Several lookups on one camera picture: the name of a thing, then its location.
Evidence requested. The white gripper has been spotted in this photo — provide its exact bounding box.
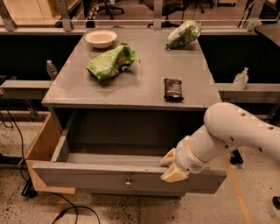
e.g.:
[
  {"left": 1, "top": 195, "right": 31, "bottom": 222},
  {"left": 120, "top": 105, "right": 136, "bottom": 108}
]
[{"left": 160, "top": 136, "right": 208, "bottom": 183}]

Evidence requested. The grey top drawer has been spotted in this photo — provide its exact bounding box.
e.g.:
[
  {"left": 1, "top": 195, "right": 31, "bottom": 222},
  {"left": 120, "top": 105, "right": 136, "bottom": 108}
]
[{"left": 32, "top": 109, "right": 227, "bottom": 193}]

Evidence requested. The grey drawer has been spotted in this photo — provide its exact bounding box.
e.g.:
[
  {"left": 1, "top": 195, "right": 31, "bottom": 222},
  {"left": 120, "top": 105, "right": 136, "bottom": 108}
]
[
  {"left": 32, "top": 109, "right": 227, "bottom": 193},
  {"left": 90, "top": 189, "right": 185, "bottom": 197}
]

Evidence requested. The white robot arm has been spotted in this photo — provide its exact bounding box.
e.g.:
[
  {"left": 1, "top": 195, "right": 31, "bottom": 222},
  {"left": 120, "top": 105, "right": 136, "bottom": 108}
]
[{"left": 160, "top": 102, "right": 280, "bottom": 183}]

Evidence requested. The grey bottom drawer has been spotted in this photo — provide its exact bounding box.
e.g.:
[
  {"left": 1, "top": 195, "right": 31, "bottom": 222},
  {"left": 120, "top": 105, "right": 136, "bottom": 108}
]
[{"left": 90, "top": 189, "right": 185, "bottom": 197}]

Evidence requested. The grey drawer cabinet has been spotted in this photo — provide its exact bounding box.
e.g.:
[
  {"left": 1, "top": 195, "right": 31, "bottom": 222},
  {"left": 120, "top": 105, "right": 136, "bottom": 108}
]
[{"left": 41, "top": 27, "right": 225, "bottom": 200}]

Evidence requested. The black table leg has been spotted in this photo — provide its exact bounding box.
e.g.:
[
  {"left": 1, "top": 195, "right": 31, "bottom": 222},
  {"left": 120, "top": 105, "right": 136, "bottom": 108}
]
[{"left": 230, "top": 150, "right": 243, "bottom": 165}]

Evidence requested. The dark brown snack packet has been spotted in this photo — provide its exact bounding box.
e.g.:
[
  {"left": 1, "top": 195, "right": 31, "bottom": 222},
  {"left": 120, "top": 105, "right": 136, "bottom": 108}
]
[{"left": 164, "top": 78, "right": 184, "bottom": 101}]

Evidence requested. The clear sanitizer pump bottle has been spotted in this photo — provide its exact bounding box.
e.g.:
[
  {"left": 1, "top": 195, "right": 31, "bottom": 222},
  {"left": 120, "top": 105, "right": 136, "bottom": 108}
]
[{"left": 233, "top": 67, "right": 249, "bottom": 90}]

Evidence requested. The grey right side shelf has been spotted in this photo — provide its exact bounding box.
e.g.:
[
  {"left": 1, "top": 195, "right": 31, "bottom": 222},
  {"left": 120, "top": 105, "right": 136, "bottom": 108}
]
[{"left": 216, "top": 83, "right": 280, "bottom": 104}]

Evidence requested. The grey shelf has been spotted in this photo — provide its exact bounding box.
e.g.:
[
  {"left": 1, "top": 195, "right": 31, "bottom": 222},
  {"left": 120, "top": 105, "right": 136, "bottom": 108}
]
[
  {"left": 216, "top": 83, "right": 280, "bottom": 104},
  {"left": 1, "top": 80, "right": 53, "bottom": 100}
]

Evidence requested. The green chip bag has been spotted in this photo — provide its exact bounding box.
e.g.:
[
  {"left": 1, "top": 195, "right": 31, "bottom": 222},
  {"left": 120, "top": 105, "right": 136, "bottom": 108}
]
[{"left": 86, "top": 43, "right": 139, "bottom": 81}]

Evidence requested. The green white snack bag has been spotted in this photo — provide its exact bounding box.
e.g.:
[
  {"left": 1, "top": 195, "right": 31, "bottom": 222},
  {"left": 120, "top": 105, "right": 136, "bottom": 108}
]
[{"left": 165, "top": 20, "right": 201, "bottom": 49}]

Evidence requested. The white bowl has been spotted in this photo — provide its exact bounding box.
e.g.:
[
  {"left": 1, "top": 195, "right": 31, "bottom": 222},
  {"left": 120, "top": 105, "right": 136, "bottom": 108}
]
[{"left": 85, "top": 30, "right": 117, "bottom": 49}]

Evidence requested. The clear plastic water bottle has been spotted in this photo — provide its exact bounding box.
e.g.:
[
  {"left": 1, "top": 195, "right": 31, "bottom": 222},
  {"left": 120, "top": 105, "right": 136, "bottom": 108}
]
[{"left": 46, "top": 60, "right": 59, "bottom": 81}]

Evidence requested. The grey left side shelf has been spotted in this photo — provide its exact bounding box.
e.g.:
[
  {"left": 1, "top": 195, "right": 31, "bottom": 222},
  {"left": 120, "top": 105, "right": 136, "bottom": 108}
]
[{"left": 1, "top": 80, "right": 53, "bottom": 100}]

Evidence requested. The black floor cable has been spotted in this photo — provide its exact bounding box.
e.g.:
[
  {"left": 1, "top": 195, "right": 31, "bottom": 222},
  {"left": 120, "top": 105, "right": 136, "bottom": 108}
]
[{"left": 0, "top": 108, "right": 102, "bottom": 224}]

